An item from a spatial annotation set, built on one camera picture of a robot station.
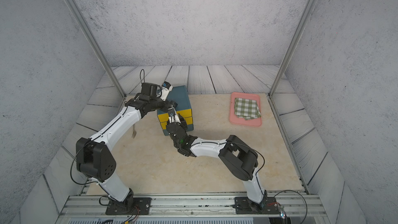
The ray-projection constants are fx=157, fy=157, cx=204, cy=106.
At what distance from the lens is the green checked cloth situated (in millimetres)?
1097

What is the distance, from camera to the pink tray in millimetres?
1066

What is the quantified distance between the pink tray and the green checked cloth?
1 centimetres
